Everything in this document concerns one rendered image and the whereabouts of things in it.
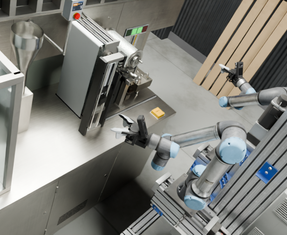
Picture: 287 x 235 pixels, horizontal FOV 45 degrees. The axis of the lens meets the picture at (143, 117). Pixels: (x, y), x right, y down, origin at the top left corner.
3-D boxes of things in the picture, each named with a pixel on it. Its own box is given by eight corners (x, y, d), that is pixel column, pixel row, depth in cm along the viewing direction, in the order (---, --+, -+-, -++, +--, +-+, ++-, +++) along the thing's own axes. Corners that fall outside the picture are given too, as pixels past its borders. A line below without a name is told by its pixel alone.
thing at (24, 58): (12, 140, 186) (21, 53, 149) (-3, 123, 191) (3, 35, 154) (34, 130, 195) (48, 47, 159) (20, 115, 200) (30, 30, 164)
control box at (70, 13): (71, 23, 153) (75, 2, 147) (61, 15, 155) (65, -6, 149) (82, 20, 158) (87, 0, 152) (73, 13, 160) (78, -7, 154)
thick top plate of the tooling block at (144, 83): (135, 92, 240) (138, 85, 236) (98, 59, 254) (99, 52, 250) (150, 86, 251) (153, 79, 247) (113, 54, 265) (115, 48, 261)
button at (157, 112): (157, 119, 238) (159, 116, 236) (150, 112, 240) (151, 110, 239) (163, 115, 243) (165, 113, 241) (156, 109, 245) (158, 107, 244)
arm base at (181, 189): (204, 196, 212) (211, 186, 206) (190, 209, 202) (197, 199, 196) (185, 179, 217) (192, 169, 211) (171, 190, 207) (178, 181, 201)
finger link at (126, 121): (115, 121, 182) (126, 132, 177) (119, 112, 179) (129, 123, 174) (120, 120, 184) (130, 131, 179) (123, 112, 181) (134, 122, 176)
